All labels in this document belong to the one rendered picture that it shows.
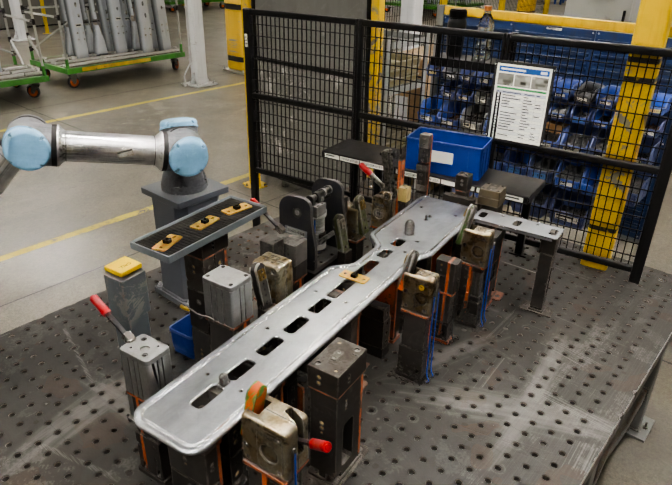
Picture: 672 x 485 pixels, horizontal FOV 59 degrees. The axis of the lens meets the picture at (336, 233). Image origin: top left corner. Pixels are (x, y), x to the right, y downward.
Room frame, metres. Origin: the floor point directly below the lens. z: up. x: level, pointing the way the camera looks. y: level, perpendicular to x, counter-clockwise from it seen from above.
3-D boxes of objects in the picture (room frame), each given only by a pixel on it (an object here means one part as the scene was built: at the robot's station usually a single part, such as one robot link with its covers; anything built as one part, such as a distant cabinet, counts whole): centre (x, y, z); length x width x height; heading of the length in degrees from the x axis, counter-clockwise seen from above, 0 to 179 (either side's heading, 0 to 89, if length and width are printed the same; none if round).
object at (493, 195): (1.98, -0.56, 0.88); 0.08 x 0.08 x 0.36; 58
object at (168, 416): (1.40, -0.05, 1.00); 1.38 x 0.22 x 0.02; 148
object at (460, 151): (2.25, -0.44, 1.10); 0.30 x 0.17 x 0.13; 64
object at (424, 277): (1.38, -0.23, 0.87); 0.12 x 0.09 x 0.35; 58
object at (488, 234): (1.66, -0.45, 0.87); 0.12 x 0.09 x 0.35; 58
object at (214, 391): (0.98, 0.23, 0.84); 0.11 x 0.06 x 0.29; 58
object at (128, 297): (1.19, 0.49, 0.92); 0.08 x 0.08 x 0.44; 58
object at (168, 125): (1.82, 0.50, 1.27); 0.13 x 0.12 x 0.14; 22
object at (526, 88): (2.23, -0.68, 1.30); 0.23 x 0.02 x 0.31; 58
